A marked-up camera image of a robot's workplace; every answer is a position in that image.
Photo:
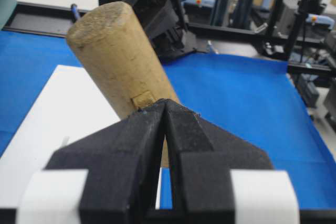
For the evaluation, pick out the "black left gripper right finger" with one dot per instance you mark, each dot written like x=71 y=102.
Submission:
x=201 y=156

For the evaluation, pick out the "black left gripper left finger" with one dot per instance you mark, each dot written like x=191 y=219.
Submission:
x=123 y=162

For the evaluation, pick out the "wooden mallet hammer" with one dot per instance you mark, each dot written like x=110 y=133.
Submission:
x=113 y=48

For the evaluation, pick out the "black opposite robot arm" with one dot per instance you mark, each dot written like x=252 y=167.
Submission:
x=162 y=162

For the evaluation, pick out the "white board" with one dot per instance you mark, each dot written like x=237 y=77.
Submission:
x=69 y=108

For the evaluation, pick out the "blue table cloth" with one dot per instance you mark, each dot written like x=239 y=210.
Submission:
x=250 y=98

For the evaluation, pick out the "background lab equipment racks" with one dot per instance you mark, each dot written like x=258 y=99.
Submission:
x=300 y=32

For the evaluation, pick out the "black table frame rail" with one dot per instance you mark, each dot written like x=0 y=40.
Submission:
x=55 y=21

